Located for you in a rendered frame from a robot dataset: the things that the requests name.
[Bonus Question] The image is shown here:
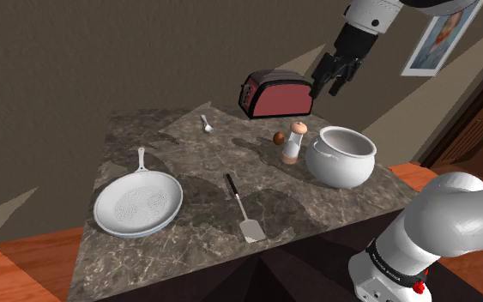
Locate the small silver spoon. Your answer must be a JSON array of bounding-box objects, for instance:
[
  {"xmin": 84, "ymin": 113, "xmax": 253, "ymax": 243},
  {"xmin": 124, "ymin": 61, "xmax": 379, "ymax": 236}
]
[{"xmin": 200, "ymin": 114, "xmax": 214, "ymax": 135}]

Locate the red and black toaster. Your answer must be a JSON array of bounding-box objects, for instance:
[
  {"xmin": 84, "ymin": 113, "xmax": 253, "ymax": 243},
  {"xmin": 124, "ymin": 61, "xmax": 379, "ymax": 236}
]
[{"xmin": 238, "ymin": 69, "xmax": 315, "ymax": 121}]

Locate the white round pot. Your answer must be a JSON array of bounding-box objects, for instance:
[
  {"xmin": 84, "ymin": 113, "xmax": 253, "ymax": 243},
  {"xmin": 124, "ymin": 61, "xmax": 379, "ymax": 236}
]
[{"xmin": 304, "ymin": 125, "xmax": 378, "ymax": 190}]

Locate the white and tan pepper mill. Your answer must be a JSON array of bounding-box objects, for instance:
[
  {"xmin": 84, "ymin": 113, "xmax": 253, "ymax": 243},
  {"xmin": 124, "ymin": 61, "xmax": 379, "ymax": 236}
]
[{"xmin": 280, "ymin": 121, "xmax": 309, "ymax": 166}]

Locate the white frying pan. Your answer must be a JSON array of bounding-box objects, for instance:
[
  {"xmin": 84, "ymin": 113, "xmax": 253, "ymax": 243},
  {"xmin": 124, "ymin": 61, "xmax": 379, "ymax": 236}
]
[{"xmin": 93, "ymin": 146, "xmax": 184, "ymax": 240}]

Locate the black-handled silver spatula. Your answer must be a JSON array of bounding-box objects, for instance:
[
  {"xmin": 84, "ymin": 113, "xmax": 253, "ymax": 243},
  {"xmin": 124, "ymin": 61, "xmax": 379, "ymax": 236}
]
[{"xmin": 223, "ymin": 172, "xmax": 267, "ymax": 244}]

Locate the dark robot stand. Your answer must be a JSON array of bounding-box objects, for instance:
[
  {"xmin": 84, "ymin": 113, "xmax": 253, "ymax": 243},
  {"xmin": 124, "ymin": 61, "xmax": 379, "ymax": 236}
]
[{"xmin": 99, "ymin": 207, "xmax": 483, "ymax": 302}]

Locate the framed portrait wall picture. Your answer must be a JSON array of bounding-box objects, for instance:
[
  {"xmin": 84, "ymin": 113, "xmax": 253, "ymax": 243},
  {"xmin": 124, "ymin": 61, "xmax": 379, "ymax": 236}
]
[{"xmin": 400, "ymin": 0, "xmax": 483, "ymax": 78}]

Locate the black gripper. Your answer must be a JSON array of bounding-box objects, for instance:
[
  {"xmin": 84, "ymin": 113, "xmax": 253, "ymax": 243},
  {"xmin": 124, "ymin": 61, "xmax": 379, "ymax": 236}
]
[{"xmin": 309, "ymin": 22, "xmax": 380, "ymax": 100}]

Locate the brown wooden door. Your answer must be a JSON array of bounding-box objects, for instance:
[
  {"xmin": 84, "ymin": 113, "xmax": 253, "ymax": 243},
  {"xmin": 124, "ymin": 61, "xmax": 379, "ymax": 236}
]
[{"xmin": 420, "ymin": 62, "xmax": 483, "ymax": 169}]

